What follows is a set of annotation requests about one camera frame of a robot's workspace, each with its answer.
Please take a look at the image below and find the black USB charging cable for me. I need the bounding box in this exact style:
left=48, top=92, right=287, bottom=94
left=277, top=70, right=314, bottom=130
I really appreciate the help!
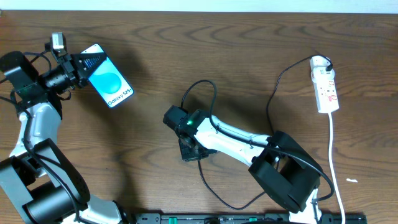
left=197, top=54, right=334, bottom=211

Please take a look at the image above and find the small white paper scrap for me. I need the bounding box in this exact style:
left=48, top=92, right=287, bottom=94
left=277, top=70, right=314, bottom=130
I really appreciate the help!
left=346, top=178, right=358, bottom=183

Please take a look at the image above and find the white power strip cord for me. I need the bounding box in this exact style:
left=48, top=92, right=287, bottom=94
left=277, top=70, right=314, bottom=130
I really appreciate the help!
left=327, top=112, right=346, bottom=224

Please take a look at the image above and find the blue Galaxy smartphone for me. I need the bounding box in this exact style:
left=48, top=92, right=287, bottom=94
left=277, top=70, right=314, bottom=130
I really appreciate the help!
left=81, top=44, right=134, bottom=108

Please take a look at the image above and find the white power strip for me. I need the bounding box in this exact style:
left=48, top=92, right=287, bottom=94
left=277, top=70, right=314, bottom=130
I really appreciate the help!
left=310, top=55, right=339, bottom=114

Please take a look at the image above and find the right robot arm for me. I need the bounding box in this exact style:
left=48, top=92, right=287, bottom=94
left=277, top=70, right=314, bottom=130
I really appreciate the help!
left=163, top=106, right=325, bottom=223

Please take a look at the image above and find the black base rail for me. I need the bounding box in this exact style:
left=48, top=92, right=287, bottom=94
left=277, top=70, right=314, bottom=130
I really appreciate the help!
left=134, top=213, right=368, bottom=224

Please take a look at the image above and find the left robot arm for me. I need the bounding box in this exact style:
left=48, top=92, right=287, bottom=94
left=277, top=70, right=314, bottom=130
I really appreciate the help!
left=1, top=50, right=134, bottom=223

